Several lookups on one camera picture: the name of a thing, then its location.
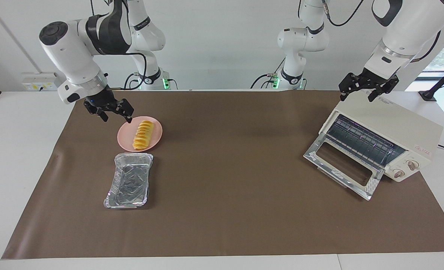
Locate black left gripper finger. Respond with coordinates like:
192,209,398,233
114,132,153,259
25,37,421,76
368,75,399,102
339,74,360,102

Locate golden ridged bread loaf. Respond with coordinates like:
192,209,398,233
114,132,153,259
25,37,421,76
132,120,155,151

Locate aluminium foil baking tray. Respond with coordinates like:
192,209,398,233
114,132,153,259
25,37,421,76
103,153,154,209

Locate cream toaster oven body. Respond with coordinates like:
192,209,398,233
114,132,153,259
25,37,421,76
319,91,444,183

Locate pink round plate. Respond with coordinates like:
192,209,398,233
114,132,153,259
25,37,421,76
117,116,163,152

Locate brown table mat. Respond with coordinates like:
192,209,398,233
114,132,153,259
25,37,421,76
1,90,444,260

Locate black right base cables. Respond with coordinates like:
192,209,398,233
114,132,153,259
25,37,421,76
123,72,178,90

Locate black base cables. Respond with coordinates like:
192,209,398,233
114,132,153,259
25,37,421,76
250,56,287,89
123,72,178,90

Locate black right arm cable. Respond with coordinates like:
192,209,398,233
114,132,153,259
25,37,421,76
107,52,148,91

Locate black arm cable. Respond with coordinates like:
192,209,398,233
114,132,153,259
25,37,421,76
107,52,148,91
321,0,442,63

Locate metal oven wire rack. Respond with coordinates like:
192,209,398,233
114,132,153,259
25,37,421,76
326,114,397,165

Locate black angled camera stand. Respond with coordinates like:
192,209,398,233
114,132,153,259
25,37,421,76
419,60,444,102

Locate white wall socket box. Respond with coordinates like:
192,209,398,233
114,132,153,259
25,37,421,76
22,72,66,92

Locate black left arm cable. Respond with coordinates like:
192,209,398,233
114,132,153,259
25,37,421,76
321,0,442,63

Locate black left base cables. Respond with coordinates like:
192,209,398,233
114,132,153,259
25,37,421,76
250,56,287,89

